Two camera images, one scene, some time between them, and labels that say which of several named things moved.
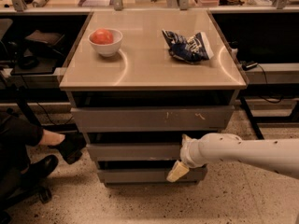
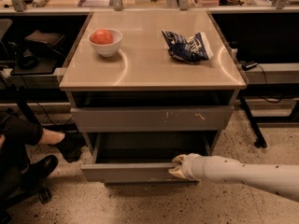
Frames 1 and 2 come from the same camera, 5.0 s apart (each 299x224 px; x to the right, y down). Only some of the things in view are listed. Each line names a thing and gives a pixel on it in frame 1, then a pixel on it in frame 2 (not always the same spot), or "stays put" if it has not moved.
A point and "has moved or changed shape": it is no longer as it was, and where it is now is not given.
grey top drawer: (151, 119) stays put
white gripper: (187, 153) to (189, 167)
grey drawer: (135, 151) has moved or changed shape
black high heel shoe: (72, 147) stays put
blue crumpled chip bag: (194, 49) stays put
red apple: (102, 35) stays put
